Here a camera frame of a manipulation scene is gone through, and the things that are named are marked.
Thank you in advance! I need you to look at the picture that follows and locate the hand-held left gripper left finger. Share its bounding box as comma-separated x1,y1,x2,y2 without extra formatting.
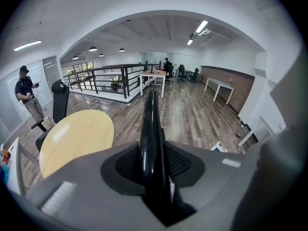
25,142,167,231

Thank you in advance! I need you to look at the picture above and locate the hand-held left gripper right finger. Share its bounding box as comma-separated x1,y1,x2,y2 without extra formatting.
165,140,251,231

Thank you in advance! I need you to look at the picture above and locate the black mesh office chair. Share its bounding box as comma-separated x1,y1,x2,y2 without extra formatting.
30,79,70,153

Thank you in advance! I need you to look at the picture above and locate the round light wooden table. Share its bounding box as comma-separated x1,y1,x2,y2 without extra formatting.
39,109,115,179

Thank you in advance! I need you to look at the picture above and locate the white desk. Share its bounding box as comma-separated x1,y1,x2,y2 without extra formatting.
0,136,27,197

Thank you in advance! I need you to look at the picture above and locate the blue cloth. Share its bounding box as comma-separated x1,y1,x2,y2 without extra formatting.
0,165,10,185

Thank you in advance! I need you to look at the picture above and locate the white table with wooden top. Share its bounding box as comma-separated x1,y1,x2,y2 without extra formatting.
140,70,167,98

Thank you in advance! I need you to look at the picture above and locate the black metal railing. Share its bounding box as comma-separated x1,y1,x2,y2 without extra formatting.
63,61,161,100

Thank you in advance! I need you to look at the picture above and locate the grey door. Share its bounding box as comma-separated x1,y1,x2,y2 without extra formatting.
42,56,64,89

